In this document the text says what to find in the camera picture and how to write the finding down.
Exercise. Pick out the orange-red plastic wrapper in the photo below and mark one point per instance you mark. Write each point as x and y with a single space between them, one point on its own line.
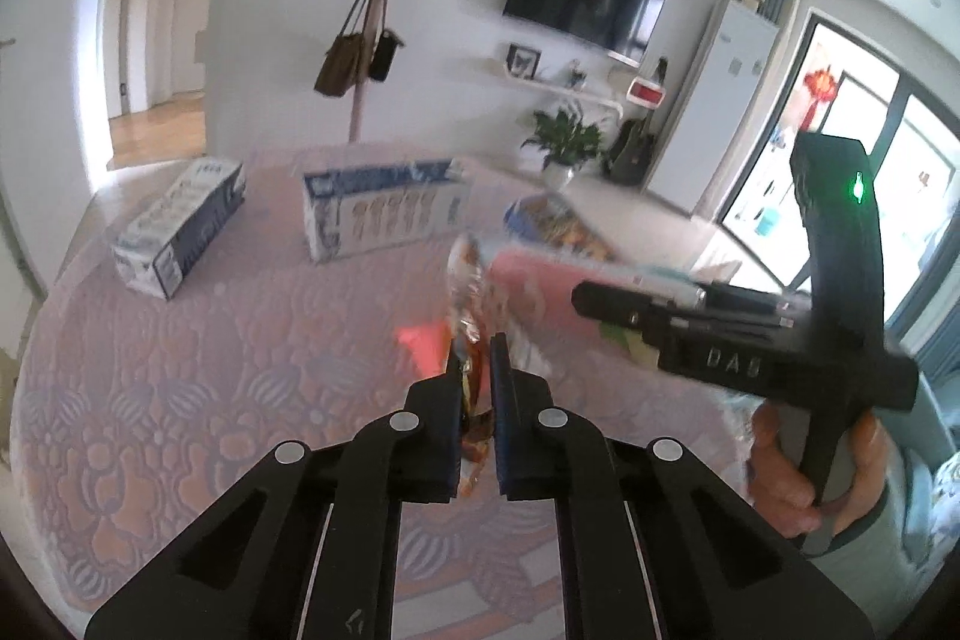
424 344

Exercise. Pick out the framed butterfly picture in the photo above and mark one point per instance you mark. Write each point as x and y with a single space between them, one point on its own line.
523 61

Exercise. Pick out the small figurine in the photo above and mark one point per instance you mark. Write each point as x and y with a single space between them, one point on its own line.
576 75

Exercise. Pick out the brown tote bag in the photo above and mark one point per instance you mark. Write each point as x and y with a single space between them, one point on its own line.
341 66

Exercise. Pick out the white curved wall shelf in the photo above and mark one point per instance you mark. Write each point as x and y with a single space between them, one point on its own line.
555 85

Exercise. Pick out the blue bucket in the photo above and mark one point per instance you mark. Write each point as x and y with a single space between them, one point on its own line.
766 222

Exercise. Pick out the red and white wall box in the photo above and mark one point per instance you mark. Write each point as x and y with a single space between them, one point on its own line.
645 93

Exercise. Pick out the person's right hand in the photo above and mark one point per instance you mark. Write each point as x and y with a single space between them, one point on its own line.
780 467

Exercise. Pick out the red knot hanging ornament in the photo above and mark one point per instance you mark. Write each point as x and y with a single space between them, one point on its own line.
819 89

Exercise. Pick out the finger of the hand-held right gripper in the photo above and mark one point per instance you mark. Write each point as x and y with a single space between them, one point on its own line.
637 304

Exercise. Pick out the black guitar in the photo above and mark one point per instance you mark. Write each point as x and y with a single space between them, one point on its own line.
630 153

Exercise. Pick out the colourful printed snack packet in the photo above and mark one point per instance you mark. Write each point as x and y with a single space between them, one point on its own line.
559 227

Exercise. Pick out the small black bag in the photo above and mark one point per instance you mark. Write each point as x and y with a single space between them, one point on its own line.
382 57

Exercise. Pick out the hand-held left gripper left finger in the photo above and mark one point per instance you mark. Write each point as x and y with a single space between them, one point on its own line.
452 452

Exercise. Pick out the green potted plant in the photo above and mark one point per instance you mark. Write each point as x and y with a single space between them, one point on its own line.
566 141

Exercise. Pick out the dark-framed glass sliding door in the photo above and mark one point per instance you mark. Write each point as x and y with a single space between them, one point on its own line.
900 108

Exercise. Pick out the white and blue carton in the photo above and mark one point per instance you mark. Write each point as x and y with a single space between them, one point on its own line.
382 209
176 220

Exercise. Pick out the person's right forearm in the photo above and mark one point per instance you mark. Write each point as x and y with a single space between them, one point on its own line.
877 572

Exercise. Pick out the colourful snack wrapper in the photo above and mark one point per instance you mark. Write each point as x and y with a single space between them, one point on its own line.
469 284

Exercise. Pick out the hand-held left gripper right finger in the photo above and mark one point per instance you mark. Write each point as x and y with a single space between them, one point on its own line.
502 452

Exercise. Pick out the white standing air conditioner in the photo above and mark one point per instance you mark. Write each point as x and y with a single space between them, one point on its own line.
720 108

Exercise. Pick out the pink printed packet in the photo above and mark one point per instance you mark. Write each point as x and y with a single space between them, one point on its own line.
540 287

